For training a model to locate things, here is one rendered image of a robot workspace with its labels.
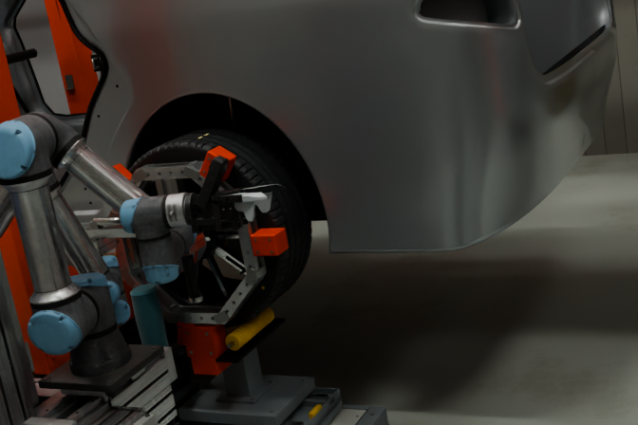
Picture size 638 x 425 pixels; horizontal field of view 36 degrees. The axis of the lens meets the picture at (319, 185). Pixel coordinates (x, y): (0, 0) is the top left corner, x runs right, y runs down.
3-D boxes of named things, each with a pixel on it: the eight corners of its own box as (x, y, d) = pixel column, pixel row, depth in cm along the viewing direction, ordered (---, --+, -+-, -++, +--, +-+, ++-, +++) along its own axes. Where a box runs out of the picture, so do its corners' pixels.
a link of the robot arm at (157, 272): (190, 267, 225) (180, 222, 222) (174, 285, 214) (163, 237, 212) (158, 270, 227) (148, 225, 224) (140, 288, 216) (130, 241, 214)
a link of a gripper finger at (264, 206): (283, 208, 219) (244, 215, 215) (279, 182, 218) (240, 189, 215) (289, 209, 216) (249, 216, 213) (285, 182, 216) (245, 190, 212)
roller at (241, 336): (279, 318, 346) (276, 303, 345) (237, 355, 321) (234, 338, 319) (265, 318, 349) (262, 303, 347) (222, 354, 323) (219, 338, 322)
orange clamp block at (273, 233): (265, 249, 315) (289, 248, 311) (253, 256, 309) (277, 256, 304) (260, 228, 314) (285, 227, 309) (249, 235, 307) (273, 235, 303)
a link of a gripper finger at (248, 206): (272, 220, 202) (244, 219, 209) (267, 192, 201) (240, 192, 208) (259, 223, 200) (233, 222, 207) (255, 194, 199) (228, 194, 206)
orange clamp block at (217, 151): (228, 178, 314) (237, 156, 310) (215, 186, 307) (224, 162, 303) (211, 168, 315) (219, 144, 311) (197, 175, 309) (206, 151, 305)
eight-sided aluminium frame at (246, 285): (276, 318, 320) (246, 157, 307) (267, 326, 314) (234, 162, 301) (141, 315, 345) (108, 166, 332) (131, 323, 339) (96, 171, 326)
